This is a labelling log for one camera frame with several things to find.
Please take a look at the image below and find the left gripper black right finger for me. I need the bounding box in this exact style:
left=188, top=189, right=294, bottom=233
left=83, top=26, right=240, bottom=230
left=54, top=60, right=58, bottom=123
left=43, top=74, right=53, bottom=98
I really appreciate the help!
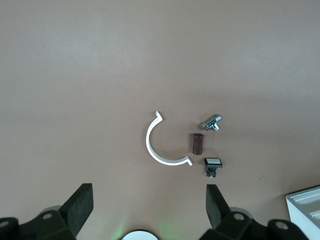
left=201, top=184, right=308, bottom=240

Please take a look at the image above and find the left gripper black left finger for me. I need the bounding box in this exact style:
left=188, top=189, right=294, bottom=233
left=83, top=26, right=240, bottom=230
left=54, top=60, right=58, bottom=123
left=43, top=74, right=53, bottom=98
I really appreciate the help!
left=0, top=183, right=94, bottom=240

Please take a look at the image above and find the black pushbutton white square cap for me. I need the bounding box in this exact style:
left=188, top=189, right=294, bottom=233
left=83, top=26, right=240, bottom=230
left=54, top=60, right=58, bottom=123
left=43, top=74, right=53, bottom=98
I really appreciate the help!
left=202, top=157, right=224, bottom=179

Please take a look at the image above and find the dark brown cylinder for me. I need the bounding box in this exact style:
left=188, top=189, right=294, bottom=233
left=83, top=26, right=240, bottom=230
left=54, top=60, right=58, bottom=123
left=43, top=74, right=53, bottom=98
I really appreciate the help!
left=190, top=133, right=205, bottom=156

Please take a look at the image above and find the chrome metal tee fitting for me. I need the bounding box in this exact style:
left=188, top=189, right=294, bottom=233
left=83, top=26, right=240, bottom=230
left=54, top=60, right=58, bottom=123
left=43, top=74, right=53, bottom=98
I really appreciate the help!
left=200, top=114, right=223, bottom=133

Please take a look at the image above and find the brown table cover sheet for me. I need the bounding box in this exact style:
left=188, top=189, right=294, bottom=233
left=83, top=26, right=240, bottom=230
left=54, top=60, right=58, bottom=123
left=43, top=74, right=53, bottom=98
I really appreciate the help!
left=0, top=0, right=320, bottom=240

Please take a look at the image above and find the white half ring clamp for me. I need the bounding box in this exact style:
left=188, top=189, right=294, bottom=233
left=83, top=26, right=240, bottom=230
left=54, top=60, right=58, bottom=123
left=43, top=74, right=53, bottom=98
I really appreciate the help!
left=145, top=110, right=194, bottom=167

